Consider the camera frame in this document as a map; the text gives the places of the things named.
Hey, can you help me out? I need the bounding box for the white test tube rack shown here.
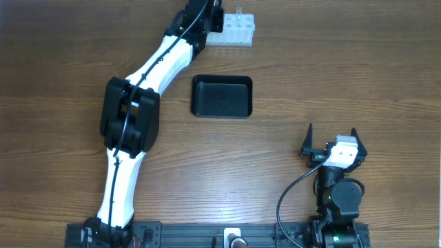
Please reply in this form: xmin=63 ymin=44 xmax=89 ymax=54
xmin=205 ymin=12 xmax=256 ymax=48

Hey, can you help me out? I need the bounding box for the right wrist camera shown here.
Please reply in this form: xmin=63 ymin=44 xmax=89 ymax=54
xmin=325 ymin=134 xmax=360 ymax=169

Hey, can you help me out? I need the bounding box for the mounting rail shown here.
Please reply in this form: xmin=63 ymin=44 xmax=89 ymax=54
xmin=65 ymin=220 xmax=371 ymax=248

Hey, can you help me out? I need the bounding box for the black cable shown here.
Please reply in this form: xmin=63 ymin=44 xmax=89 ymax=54
xmin=276 ymin=156 xmax=332 ymax=248
xmin=112 ymin=0 xmax=211 ymax=159

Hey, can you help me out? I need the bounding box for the black tray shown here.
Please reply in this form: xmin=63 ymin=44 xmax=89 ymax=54
xmin=190 ymin=74 xmax=254 ymax=120

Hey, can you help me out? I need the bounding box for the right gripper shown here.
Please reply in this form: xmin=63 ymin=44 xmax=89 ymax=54
xmin=298 ymin=123 xmax=368 ymax=170

